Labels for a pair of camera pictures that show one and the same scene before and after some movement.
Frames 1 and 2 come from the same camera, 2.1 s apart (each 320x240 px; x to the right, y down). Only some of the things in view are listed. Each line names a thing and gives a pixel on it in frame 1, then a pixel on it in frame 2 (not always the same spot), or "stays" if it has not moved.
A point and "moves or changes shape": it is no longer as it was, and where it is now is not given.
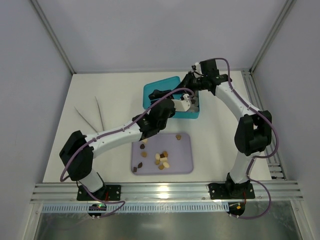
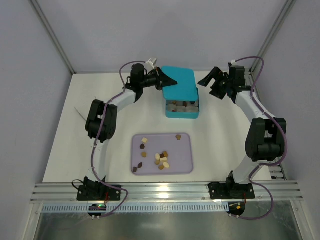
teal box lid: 170,83 moves or changes shape
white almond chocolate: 166,164 stays
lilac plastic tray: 163,153 stays
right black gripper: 186,81 -> 219,85
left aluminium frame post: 51,32 stays
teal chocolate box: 193,112 stays
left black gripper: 160,94 -> 159,80
